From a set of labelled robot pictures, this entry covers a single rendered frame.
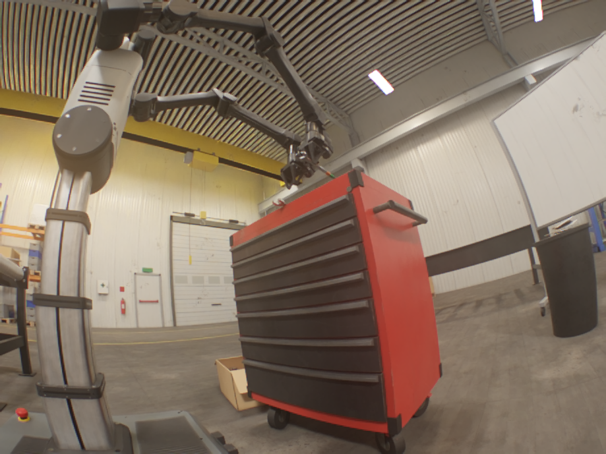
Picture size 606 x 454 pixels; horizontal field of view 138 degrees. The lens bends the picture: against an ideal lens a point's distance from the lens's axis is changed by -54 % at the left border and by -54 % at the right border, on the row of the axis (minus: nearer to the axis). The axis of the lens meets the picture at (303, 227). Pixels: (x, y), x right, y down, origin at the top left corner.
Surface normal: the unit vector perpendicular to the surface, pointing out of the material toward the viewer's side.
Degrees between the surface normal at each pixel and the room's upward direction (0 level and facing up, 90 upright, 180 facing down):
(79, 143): 90
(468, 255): 90
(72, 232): 90
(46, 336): 90
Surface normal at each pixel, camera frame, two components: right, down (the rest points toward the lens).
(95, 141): 0.62, -0.31
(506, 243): -0.66, -0.13
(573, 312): -0.86, 0.04
